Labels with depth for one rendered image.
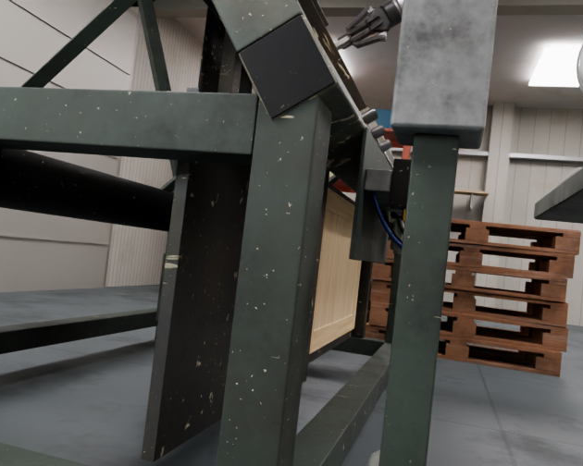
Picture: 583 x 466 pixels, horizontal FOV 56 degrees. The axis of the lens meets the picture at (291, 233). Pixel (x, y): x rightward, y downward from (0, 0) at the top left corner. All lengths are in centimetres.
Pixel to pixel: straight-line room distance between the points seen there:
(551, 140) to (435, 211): 870
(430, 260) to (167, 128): 43
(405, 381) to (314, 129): 36
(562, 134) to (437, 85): 874
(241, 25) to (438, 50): 28
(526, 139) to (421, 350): 870
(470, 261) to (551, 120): 590
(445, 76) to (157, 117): 42
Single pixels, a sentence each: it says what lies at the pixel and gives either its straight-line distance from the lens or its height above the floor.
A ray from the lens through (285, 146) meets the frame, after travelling 78.
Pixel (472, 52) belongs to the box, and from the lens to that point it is 78.
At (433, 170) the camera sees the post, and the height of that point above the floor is 70.
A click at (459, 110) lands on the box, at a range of 75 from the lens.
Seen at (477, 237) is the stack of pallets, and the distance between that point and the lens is 382.
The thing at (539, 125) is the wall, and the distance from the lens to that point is 947.
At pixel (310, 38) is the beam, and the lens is 81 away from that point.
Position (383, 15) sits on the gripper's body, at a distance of 186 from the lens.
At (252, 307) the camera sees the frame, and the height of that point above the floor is 49.
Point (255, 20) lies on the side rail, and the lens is 85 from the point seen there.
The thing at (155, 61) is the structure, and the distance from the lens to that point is 211.
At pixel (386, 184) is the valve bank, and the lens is 102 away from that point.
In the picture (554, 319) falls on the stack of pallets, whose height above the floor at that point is 35.
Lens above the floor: 57
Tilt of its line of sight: 2 degrees up
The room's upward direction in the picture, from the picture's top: 7 degrees clockwise
